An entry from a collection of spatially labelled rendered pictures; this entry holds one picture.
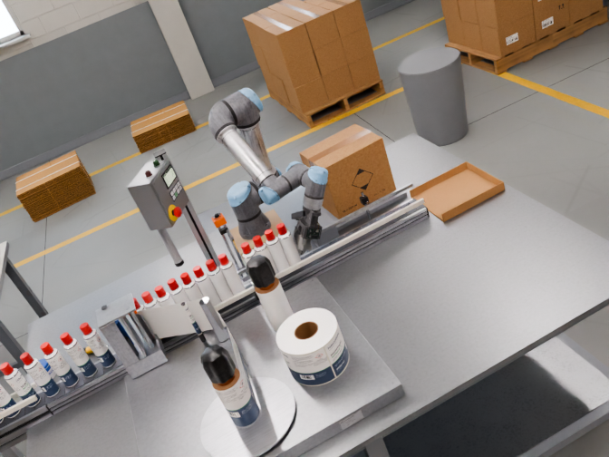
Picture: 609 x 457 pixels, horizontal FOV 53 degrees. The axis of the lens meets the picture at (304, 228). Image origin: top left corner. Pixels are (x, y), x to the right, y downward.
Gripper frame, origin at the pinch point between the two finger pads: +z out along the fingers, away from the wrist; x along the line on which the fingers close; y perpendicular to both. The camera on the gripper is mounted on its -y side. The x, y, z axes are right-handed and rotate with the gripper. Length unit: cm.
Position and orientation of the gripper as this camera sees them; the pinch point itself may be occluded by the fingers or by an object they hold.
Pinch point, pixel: (301, 250)
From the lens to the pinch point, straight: 244.5
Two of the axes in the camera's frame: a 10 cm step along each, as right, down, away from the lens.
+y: 3.7, 4.2, -8.3
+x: 9.1, 0.1, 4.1
